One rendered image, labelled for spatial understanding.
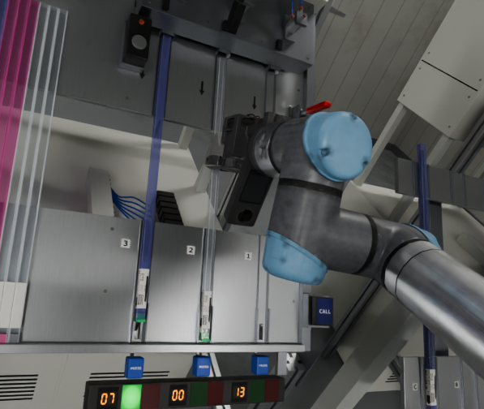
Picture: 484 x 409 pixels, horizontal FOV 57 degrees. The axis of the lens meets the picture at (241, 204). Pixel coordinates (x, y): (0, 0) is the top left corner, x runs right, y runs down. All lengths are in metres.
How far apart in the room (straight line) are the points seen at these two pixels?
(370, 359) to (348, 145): 0.74
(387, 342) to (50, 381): 0.84
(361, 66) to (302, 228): 4.28
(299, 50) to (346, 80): 3.80
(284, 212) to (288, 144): 0.08
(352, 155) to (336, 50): 4.07
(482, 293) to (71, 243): 0.54
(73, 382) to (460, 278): 1.06
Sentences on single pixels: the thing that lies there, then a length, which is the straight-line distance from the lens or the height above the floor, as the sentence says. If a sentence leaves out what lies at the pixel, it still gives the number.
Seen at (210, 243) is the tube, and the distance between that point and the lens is 0.76.
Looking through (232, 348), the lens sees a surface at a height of 0.73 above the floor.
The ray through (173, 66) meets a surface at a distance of 0.84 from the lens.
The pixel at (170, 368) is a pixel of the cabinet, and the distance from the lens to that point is 1.35.
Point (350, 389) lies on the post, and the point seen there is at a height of 0.50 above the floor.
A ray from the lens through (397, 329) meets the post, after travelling 1.08.
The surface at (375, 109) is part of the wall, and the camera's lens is 5.02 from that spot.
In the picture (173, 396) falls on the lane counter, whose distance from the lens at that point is 0.77.
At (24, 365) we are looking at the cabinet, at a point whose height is 0.26.
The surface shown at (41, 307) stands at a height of 0.75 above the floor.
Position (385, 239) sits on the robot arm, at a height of 1.06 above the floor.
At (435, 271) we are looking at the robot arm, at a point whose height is 1.08.
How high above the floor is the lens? 1.27
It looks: 28 degrees down
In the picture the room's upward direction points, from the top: 25 degrees clockwise
